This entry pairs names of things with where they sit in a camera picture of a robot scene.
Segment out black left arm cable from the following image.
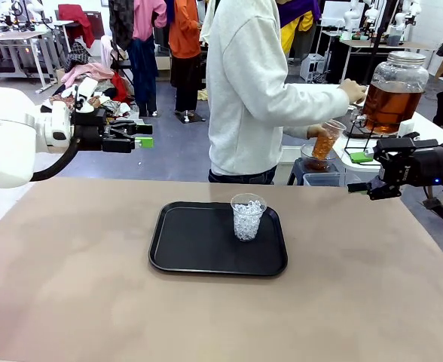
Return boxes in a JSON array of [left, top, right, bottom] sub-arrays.
[[30, 137, 82, 183]]

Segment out pink cloth in pile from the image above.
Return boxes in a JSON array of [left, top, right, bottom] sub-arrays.
[[61, 62, 115, 87]]

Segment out purple and yellow garment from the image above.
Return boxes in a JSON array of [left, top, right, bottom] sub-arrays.
[[277, 0, 322, 54]]

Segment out orange hanging garment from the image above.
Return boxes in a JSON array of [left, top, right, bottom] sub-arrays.
[[167, 0, 202, 60]]

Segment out black hanging trousers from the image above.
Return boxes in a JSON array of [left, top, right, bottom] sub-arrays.
[[170, 55, 204, 114]]

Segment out taller clear plastic iced cup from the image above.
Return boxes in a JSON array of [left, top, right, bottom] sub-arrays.
[[311, 119, 347, 161]]

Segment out clear plastic bin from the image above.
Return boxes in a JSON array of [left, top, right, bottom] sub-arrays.
[[303, 172, 362, 188]]

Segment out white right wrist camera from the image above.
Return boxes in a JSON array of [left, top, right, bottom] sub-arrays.
[[399, 121, 420, 139]]

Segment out pink hanging garment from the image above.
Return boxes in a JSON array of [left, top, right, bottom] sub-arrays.
[[133, 0, 169, 41]]

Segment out glass drip bowl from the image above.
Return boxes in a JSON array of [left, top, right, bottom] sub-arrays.
[[300, 143, 338, 173]]

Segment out red hanging garment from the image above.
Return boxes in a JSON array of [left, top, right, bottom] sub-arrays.
[[58, 4, 96, 48]]

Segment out person's right hand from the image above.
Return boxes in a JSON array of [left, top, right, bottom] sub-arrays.
[[337, 78, 368, 106]]

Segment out white side table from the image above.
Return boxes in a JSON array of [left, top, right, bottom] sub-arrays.
[[281, 83, 443, 176]]

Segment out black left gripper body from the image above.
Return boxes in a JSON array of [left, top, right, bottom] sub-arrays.
[[70, 109, 108, 152]]

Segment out black white checked cloth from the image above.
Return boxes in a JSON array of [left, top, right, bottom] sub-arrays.
[[65, 41, 93, 71]]

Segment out grey container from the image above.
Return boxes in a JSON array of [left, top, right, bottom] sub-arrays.
[[386, 26, 403, 47]]

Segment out background desk with white legs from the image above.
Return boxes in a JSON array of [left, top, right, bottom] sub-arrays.
[[0, 31, 59, 94]]

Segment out person's grey sweatshirt torso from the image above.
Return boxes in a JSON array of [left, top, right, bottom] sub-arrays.
[[200, 0, 350, 178]]

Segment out person's left forearm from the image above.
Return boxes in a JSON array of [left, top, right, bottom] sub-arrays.
[[281, 125, 313, 140]]

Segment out shorter clear plastic iced cup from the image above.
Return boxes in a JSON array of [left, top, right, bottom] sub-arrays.
[[230, 192, 267, 242]]

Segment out navy hanging trousers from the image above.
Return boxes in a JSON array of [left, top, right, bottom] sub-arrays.
[[127, 37, 159, 117]]

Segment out red cloth in pile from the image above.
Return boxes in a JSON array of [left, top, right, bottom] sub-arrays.
[[111, 71, 133, 103]]

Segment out black slanted pole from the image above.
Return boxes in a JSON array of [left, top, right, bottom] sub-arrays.
[[360, 0, 394, 87]]

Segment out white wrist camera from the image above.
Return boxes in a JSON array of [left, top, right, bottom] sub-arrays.
[[72, 77, 99, 115], [399, 121, 420, 139]]

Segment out black stool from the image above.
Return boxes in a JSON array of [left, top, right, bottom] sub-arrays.
[[287, 157, 341, 186]]

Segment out black wire dispenser stand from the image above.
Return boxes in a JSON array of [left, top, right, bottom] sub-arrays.
[[344, 111, 402, 156]]

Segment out person's right forearm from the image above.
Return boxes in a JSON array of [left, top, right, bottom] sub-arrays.
[[281, 83, 350, 127]]

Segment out white crumpled cloth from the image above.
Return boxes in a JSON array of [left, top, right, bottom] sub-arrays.
[[110, 102, 145, 124]]

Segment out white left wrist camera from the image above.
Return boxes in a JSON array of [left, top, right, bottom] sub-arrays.
[[72, 77, 99, 115]]

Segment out dark metal tray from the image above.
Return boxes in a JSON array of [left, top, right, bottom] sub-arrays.
[[341, 103, 369, 139]]

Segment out white computer case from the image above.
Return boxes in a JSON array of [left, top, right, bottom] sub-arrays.
[[300, 53, 327, 84]]

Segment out person's left hand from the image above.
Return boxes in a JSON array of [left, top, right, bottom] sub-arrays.
[[306, 123, 330, 140]]

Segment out person's dark blue jeans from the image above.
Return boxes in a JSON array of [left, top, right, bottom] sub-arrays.
[[208, 164, 279, 186]]

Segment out glass tea dispenser jar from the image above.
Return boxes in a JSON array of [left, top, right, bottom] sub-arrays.
[[351, 51, 429, 136]]

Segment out white board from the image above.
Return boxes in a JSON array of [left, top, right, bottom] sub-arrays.
[[321, 0, 353, 27]]

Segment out background black framed table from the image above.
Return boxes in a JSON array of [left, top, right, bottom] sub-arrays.
[[315, 29, 439, 84]]

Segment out black plastic tray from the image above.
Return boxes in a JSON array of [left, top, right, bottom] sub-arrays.
[[148, 201, 289, 278]]

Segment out dark patterned hanging garment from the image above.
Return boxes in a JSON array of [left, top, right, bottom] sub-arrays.
[[108, 0, 135, 50]]

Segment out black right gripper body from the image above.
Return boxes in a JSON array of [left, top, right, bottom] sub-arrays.
[[374, 137, 443, 189]]

